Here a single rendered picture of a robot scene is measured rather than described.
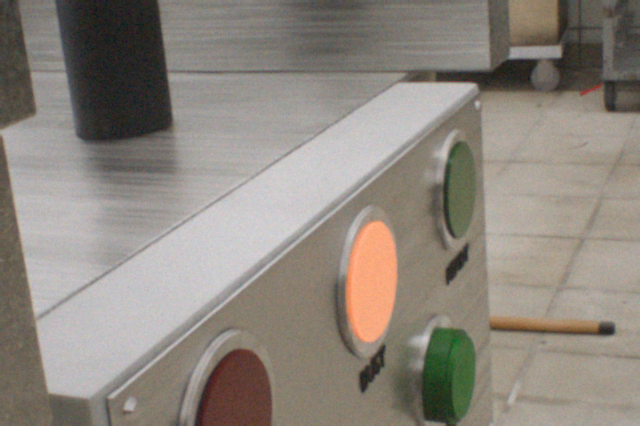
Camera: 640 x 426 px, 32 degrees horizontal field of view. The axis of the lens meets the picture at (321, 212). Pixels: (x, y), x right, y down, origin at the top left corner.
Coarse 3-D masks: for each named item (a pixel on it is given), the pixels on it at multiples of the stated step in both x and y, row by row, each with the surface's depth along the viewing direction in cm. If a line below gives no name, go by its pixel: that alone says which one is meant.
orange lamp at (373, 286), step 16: (384, 224) 30; (368, 240) 29; (384, 240) 30; (368, 256) 29; (384, 256) 30; (352, 272) 29; (368, 272) 29; (384, 272) 30; (352, 288) 29; (368, 288) 29; (384, 288) 31; (352, 304) 29; (368, 304) 30; (384, 304) 31; (368, 320) 30; (384, 320) 31; (368, 336) 30
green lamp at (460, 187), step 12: (456, 156) 36; (468, 156) 37; (456, 168) 36; (468, 168) 37; (456, 180) 36; (468, 180) 37; (456, 192) 36; (468, 192) 38; (456, 204) 36; (468, 204) 38; (456, 216) 36; (468, 216) 38; (456, 228) 36
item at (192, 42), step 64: (192, 0) 44; (256, 0) 43; (320, 0) 42; (384, 0) 41; (448, 0) 40; (64, 64) 48; (192, 64) 45; (256, 64) 44; (320, 64) 43; (384, 64) 42; (448, 64) 41
